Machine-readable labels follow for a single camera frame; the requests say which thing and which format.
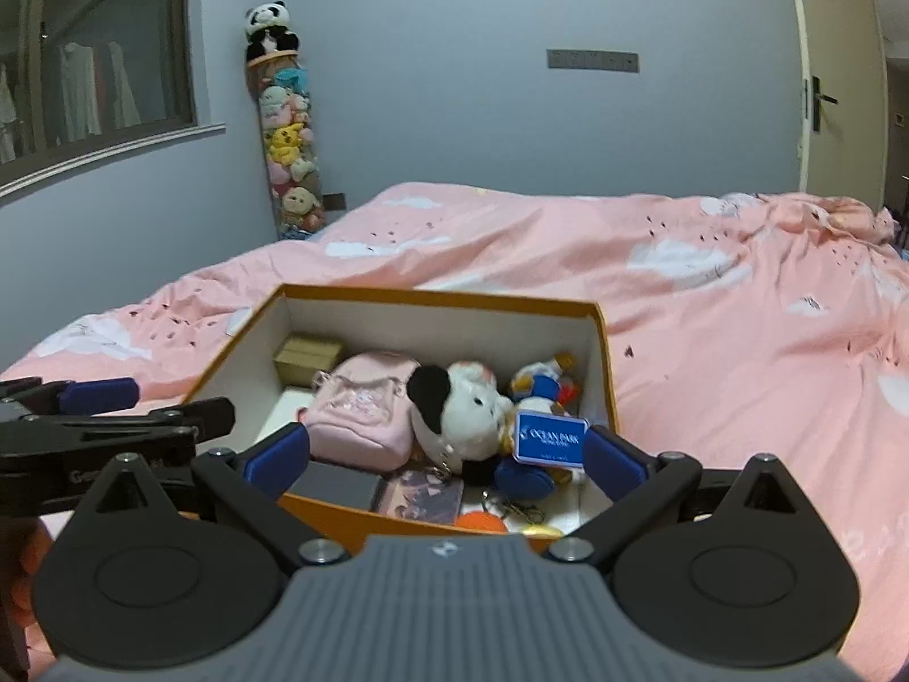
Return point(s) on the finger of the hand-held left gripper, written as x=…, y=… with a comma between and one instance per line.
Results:
x=99, y=396
x=192, y=418

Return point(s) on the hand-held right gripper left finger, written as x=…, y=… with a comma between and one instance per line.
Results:
x=277, y=460

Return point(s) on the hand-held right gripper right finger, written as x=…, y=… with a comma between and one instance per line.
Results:
x=614, y=463

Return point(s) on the dark grey box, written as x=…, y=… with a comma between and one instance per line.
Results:
x=334, y=487

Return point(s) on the blue paper tag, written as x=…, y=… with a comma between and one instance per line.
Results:
x=550, y=437

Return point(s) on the small pink backpack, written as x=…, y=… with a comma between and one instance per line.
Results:
x=355, y=412

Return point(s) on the small gold box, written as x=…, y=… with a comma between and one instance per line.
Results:
x=305, y=362

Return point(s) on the duck plush toy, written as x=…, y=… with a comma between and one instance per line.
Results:
x=541, y=380

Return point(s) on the yellow cardboard box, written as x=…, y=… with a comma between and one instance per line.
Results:
x=398, y=529

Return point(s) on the printed card box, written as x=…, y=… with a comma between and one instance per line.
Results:
x=419, y=497

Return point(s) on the white panda plush toy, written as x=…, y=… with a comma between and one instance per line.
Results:
x=461, y=419

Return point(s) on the person's left hand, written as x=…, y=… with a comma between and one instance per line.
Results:
x=25, y=561

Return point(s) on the pink printed bed cover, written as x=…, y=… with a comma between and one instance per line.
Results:
x=710, y=334

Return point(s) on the clear tube of plush toys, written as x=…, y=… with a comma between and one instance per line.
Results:
x=291, y=156

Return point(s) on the white hanging garment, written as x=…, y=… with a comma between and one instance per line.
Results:
x=124, y=89
x=79, y=92

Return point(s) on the window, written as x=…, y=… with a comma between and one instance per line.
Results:
x=106, y=50

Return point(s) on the sitting panda plush toy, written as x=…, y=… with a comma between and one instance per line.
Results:
x=270, y=28

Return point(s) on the cream door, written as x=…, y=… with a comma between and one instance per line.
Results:
x=838, y=28

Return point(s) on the dark wall socket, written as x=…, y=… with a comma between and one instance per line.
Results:
x=335, y=202

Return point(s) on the grey wall switch panel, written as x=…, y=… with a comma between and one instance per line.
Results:
x=593, y=60

